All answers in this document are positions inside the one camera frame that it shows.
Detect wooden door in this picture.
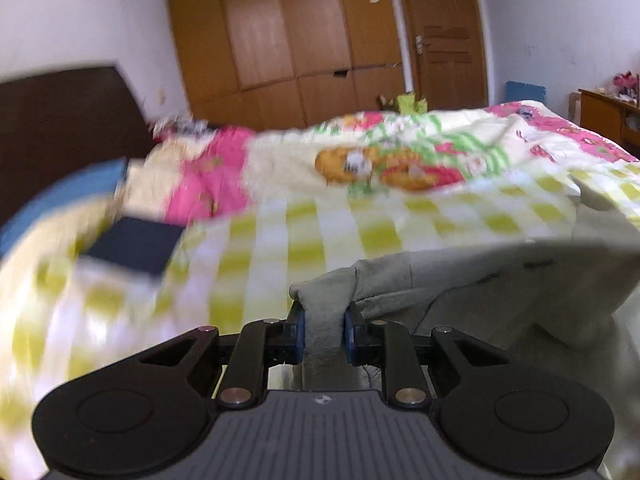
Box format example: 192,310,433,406
395,0,489,110

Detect wooden side cabinet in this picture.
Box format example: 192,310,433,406
569,88,640,150

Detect navy flat square object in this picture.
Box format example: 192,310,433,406
82,216,187,279

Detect cartoon printed blanket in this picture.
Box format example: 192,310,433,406
127,100,640,226

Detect blue cloth item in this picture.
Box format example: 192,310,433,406
504,80,547,106

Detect dark brown headboard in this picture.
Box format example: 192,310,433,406
0,64,157,226

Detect pink plush toy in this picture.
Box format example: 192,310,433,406
611,72,640,97

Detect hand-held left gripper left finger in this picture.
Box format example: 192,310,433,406
137,302,306,407

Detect yellow checked bed sheet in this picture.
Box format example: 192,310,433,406
0,157,640,480

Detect wooden wardrobe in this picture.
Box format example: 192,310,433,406
162,0,407,133

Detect grey pants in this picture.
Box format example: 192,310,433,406
289,195,640,392

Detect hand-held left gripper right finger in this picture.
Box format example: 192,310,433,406
343,302,509,408

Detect green toy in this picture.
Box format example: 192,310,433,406
396,92,430,116

